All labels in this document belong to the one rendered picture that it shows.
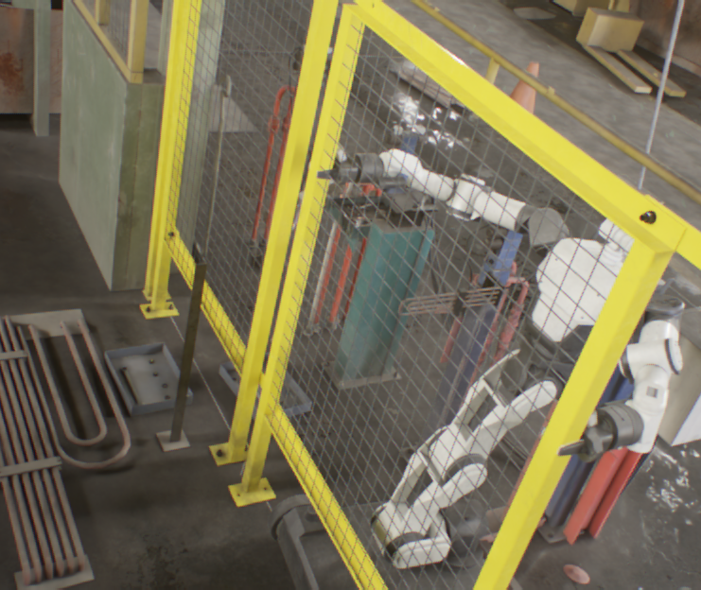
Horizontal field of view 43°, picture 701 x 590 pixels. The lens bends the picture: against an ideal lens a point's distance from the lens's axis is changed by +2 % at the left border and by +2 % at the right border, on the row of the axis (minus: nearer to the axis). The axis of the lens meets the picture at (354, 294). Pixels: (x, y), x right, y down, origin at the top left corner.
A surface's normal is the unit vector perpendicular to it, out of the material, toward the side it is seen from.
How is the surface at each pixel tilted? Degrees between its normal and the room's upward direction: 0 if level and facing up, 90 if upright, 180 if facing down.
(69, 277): 0
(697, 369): 90
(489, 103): 90
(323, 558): 0
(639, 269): 90
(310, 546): 0
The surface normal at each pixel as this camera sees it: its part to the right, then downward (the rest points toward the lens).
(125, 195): 0.45, 0.58
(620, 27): 0.23, 0.59
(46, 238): 0.22, -0.81
